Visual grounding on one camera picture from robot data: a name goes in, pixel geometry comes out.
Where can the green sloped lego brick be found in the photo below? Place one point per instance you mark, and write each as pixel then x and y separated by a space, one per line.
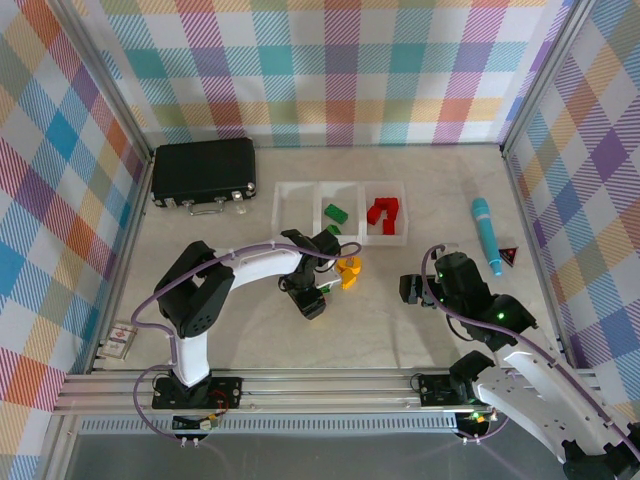
pixel 333 229

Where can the red lego brick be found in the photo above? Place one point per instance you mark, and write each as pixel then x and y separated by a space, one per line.
pixel 386 203

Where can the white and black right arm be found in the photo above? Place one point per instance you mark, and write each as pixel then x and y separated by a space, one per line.
pixel 525 400

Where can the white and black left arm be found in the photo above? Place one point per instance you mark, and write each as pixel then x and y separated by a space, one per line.
pixel 260 260

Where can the plain yellow lego brick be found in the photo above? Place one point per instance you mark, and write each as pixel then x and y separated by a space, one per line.
pixel 347 282

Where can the yellow rounded lego marked 120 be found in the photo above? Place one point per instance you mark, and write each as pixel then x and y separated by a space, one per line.
pixel 356 267

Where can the green long lego brick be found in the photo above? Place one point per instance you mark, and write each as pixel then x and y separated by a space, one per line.
pixel 336 213

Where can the black triangular card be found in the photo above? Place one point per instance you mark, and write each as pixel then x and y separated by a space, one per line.
pixel 510 256

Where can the teal pen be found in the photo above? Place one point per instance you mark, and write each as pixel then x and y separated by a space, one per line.
pixel 485 225

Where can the white three-compartment container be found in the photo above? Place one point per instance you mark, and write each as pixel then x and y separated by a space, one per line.
pixel 363 200

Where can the black hard case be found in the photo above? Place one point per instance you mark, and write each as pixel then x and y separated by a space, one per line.
pixel 200 170

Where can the small card tag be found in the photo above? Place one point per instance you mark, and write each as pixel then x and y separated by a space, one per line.
pixel 117 341

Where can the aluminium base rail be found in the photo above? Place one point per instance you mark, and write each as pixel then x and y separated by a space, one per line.
pixel 325 395

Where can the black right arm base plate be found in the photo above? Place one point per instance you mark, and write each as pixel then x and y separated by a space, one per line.
pixel 435 391

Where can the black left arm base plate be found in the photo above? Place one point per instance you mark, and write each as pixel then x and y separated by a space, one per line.
pixel 225 392

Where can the aluminium frame post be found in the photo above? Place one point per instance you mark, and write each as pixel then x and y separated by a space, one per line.
pixel 542 75
pixel 105 80

